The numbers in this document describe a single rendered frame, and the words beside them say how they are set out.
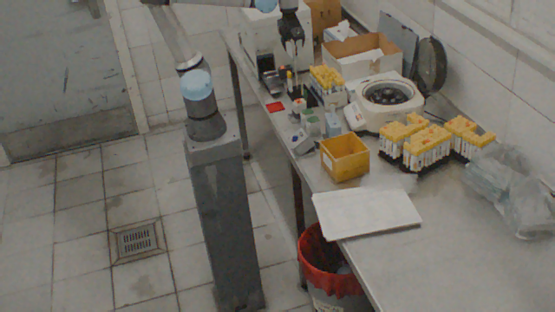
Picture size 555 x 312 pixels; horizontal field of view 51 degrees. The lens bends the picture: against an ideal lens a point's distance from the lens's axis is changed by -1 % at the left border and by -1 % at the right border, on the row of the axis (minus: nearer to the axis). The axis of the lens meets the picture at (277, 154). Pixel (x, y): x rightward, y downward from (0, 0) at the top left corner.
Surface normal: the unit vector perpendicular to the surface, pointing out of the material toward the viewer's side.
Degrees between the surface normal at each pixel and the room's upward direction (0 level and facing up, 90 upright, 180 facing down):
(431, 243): 0
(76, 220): 0
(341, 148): 90
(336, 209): 1
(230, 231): 90
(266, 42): 90
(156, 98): 90
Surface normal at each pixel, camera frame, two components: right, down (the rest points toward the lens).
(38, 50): 0.29, 0.53
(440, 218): -0.09, -0.81
